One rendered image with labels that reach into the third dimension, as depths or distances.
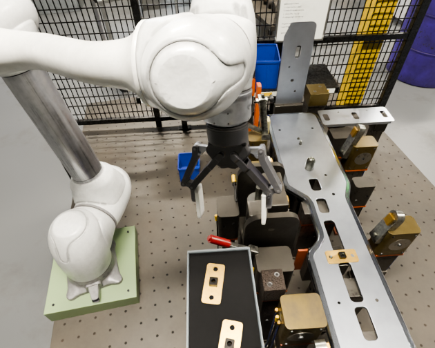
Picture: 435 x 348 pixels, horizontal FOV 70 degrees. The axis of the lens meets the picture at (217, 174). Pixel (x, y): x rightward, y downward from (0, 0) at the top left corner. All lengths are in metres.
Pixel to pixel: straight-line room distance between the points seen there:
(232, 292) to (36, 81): 0.69
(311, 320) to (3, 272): 2.00
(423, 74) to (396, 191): 2.41
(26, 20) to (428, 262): 1.46
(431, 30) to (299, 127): 2.59
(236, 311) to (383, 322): 0.38
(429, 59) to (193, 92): 3.57
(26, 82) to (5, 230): 1.79
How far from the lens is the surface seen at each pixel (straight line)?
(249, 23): 0.49
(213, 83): 0.30
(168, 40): 0.31
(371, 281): 0.93
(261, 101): 1.03
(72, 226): 1.01
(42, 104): 0.94
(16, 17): 0.89
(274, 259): 0.80
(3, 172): 3.05
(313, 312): 0.76
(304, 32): 1.28
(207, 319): 0.65
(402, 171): 1.70
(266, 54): 1.54
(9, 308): 2.26
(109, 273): 1.17
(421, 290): 1.35
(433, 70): 3.87
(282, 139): 1.21
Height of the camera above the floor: 1.78
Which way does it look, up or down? 47 degrees down
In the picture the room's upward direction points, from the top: 2 degrees counter-clockwise
